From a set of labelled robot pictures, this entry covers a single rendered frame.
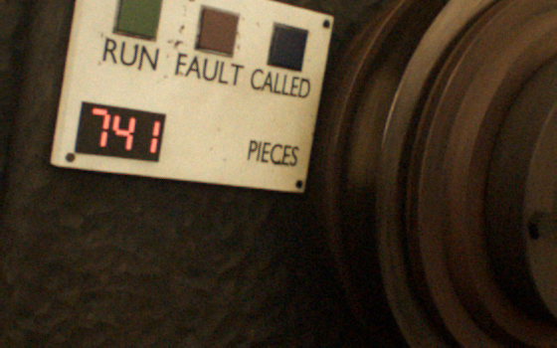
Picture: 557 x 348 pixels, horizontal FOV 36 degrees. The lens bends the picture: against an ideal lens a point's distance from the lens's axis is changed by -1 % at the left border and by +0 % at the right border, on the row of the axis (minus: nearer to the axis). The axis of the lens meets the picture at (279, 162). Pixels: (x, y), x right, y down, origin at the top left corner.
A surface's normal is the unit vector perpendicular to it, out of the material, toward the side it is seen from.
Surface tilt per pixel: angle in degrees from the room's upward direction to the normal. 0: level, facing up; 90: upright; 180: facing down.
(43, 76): 90
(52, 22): 90
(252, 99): 90
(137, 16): 90
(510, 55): 54
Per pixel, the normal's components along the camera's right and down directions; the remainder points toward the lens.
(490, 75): -0.31, -0.46
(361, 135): -0.80, -0.17
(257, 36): 0.56, 0.14
